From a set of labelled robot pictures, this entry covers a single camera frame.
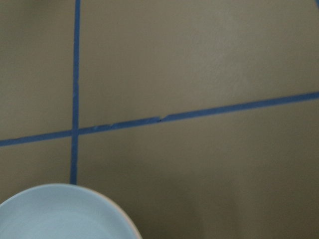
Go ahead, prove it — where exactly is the blue plate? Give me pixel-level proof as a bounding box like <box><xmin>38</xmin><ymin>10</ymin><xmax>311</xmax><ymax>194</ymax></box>
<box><xmin>0</xmin><ymin>184</ymin><xmax>142</xmax><ymax>239</ymax></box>

